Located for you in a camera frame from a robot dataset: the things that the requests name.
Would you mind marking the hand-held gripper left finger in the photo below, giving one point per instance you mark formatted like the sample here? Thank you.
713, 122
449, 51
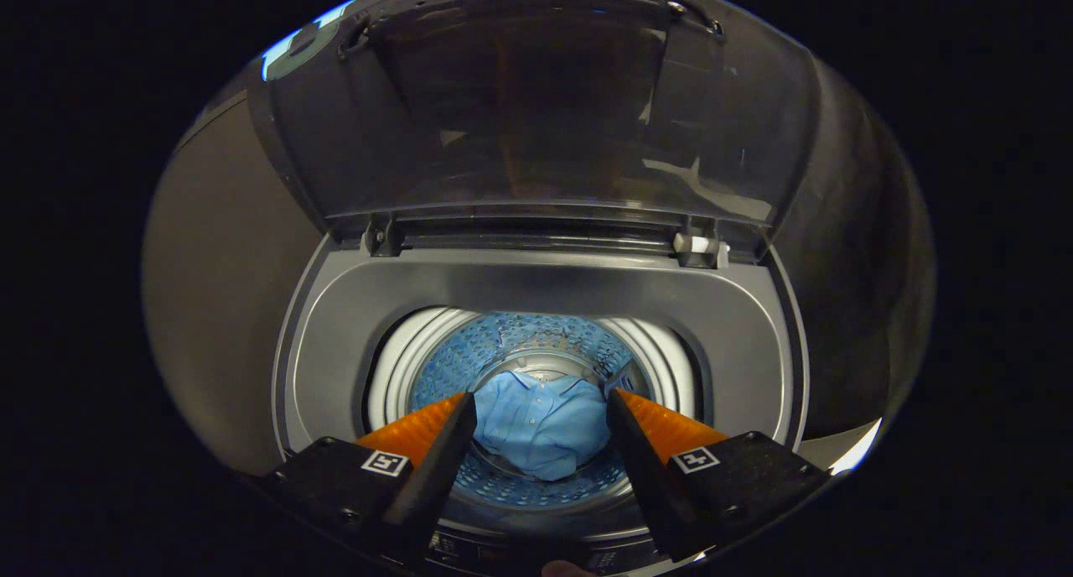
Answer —
440, 468

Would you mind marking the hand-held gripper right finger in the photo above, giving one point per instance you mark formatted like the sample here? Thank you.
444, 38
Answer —
641, 468

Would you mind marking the light blue polo shirt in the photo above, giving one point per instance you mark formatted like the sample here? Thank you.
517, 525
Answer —
541, 426

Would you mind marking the transparent washing machine lid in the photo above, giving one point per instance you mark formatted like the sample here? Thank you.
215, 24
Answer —
536, 116

